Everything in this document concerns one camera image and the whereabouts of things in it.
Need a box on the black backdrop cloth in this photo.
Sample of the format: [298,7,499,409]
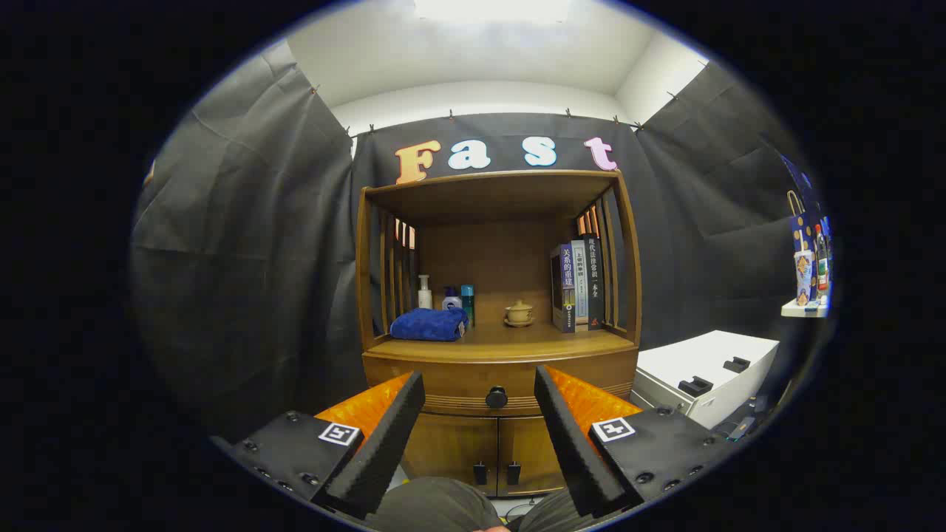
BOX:
[129,37,814,444]

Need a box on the white and grey book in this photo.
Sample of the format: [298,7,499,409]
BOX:
[571,239,591,327]

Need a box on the wooden drawer with black knob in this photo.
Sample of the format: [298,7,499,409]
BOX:
[364,352,638,417]

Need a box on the wooden cabinet door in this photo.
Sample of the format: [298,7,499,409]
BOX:
[497,415,570,497]
[401,412,500,497]

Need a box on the printed paper cup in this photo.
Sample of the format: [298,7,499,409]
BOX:
[794,250,815,307]

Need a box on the wooden cabinet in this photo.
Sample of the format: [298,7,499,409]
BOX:
[355,170,644,499]

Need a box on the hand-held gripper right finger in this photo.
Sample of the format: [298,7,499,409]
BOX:
[534,364,740,518]

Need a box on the person's left leg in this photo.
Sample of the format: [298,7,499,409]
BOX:
[367,477,508,532]

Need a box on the red label bottle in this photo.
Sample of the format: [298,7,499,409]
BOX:
[814,225,830,293]

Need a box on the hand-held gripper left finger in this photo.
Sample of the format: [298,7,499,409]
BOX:
[211,371,427,520]

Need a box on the person's right leg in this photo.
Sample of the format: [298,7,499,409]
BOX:
[516,488,593,532]

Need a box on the white box with black handles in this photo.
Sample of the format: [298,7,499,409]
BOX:
[634,330,780,430]

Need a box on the blue folded towel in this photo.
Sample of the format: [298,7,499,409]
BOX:
[389,307,469,342]

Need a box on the blue gift bag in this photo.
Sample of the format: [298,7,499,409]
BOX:
[786,191,833,304]

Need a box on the person's leg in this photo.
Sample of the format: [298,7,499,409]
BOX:
[367,477,508,532]
[516,488,593,532]

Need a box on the wooden countertop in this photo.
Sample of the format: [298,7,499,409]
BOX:
[366,321,636,363]

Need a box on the purple book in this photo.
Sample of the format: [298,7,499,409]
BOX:
[551,244,578,334]

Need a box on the ceiling light panel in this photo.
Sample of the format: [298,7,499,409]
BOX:
[412,0,574,24]

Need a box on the black book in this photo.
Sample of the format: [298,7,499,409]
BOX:
[584,235,605,331]

